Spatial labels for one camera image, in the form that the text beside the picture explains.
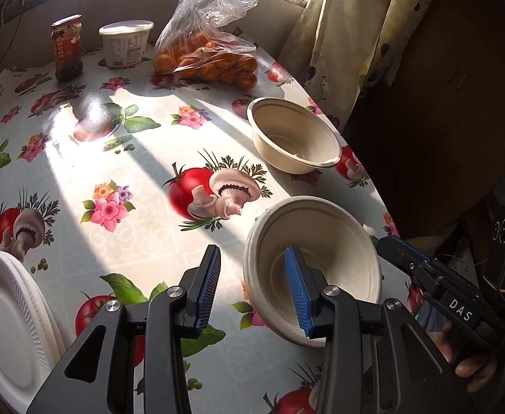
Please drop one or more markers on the white foam plate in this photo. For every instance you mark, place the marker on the white foam plate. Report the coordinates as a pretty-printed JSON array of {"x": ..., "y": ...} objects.
[{"x": 59, "y": 338}]

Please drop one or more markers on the printed vegetable tablecloth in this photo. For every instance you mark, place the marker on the printed vegetable tablecloth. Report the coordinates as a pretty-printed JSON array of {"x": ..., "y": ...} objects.
[{"x": 149, "y": 241}]

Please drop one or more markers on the white plastic tub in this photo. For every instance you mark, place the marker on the white plastic tub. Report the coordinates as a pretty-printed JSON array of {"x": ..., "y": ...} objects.
[{"x": 125, "y": 47}]

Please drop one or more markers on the chili sauce jar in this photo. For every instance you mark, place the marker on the chili sauce jar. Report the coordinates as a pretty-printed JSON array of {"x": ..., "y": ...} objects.
[{"x": 66, "y": 47}]

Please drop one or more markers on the beige paper bowl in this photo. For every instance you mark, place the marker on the beige paper bowl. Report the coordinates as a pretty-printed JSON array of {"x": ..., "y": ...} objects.
[
  {"x": 295, "y": 133},
  {"x": 334, "y": 241}
]

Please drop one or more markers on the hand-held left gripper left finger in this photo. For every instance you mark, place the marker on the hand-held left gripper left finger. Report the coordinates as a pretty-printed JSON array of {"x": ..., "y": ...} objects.
[{"x": 207, "y": 293}]

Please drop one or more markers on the person's right hand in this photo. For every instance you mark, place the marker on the person's right hand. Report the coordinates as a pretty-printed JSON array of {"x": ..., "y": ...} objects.
[{"x": 472, "y": 371}]

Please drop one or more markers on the dark wooden cabinet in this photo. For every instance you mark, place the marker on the dark wooden cabinet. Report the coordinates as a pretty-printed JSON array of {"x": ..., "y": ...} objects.
[{"x": 450, "y": 116}]

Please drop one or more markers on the cream patterned curtain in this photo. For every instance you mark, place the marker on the cream patterned curtain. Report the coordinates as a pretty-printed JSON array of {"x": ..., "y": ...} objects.
[{"x": 343, "y": 30}]

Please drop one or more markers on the stack of white paper plates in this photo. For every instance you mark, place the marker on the stack of white paper plates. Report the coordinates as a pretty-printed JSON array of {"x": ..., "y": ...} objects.
[{"x": 6, "y": 336}]

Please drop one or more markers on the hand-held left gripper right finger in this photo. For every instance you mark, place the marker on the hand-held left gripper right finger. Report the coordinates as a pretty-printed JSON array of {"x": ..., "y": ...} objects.
[{"x": 297, "y": 293}]

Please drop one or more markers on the plastic bag of oranges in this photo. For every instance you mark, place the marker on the plastic bag of oranges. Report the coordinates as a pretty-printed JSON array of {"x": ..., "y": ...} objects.
[{"x": 205, "y": 60}]

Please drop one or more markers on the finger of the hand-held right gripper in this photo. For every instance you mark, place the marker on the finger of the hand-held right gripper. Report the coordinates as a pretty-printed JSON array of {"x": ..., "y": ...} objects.
[
  {"x": 412, "y": 250},
  {"x": 392, "y": 254}
]

